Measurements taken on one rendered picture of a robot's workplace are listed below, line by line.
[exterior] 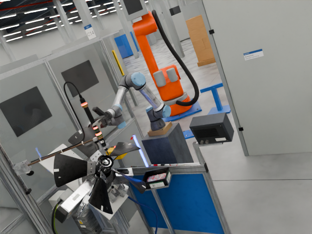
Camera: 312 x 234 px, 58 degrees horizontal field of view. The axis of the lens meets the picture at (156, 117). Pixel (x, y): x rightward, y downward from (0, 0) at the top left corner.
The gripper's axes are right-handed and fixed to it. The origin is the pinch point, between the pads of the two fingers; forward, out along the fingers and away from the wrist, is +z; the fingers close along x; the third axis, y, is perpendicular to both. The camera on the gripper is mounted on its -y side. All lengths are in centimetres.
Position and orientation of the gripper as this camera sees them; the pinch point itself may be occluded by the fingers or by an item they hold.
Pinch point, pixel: (90, 125)
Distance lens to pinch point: 208.4
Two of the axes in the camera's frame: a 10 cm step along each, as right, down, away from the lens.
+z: -4.5, 4.4, -7.7
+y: 3.5, 8.9, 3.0
